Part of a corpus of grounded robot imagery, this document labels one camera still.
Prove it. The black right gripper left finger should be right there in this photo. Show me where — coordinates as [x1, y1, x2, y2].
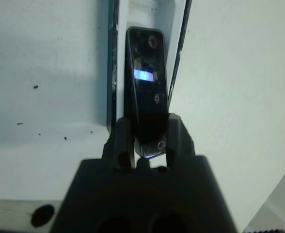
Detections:
[102, 116, 137, 173]

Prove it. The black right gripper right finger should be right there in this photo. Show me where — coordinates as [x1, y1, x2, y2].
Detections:
[165, 112, 195, 168]

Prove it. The black box with white insert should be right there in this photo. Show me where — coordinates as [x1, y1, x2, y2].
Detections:
[106, 0, 193, 136]

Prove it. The slim black bar camera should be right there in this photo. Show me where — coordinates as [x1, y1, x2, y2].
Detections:
[124, 26, 170, 159]

